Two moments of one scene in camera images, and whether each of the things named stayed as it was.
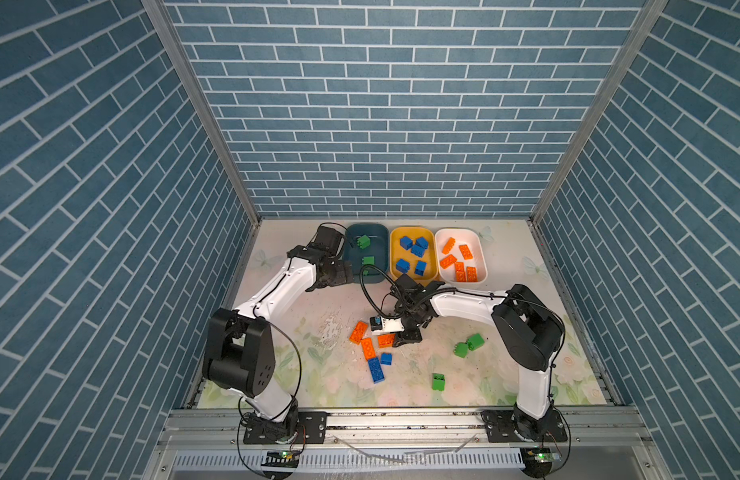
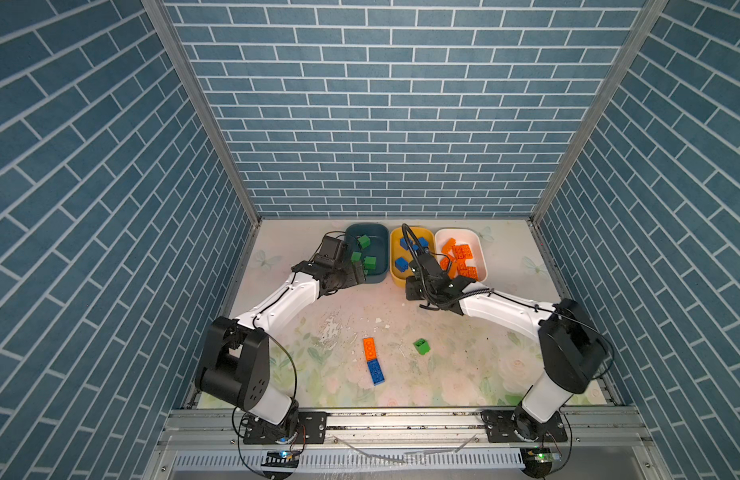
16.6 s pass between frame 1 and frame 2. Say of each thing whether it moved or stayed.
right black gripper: moved
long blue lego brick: stayed
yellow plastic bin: stayed
